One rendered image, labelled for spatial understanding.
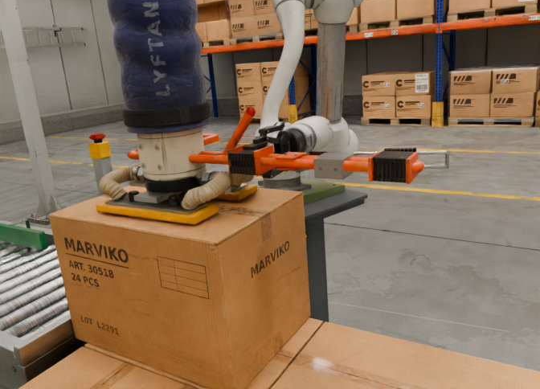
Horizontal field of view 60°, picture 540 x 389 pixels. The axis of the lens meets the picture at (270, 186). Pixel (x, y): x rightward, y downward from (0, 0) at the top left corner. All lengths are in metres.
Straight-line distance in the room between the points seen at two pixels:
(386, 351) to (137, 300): 0.67
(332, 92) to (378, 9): 6.70
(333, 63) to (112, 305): 1.10
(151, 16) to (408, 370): 1.05
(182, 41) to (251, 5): 8.37
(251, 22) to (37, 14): 5.03
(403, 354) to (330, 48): 1.05
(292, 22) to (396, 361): 1.06
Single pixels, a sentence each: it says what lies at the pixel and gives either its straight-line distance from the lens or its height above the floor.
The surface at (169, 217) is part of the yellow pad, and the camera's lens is 1.16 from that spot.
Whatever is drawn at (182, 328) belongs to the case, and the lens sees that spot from 1.21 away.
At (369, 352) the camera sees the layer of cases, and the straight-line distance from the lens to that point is 1.34.
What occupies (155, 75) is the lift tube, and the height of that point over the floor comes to 1.30.
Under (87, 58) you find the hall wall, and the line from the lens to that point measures 12.74.
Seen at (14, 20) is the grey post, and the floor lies 1.79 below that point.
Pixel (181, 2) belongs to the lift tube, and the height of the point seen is 1.46.
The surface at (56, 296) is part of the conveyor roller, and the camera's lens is 1.92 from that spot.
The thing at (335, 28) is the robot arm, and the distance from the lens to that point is 1.75.
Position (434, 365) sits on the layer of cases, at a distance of 1.32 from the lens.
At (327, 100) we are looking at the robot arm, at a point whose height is 1.14.
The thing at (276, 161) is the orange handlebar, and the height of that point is 1.09.
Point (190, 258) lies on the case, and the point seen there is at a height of 0.89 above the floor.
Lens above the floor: 1.32
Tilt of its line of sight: 15 degrees down
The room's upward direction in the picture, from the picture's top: 5 degrees counter-clockwise
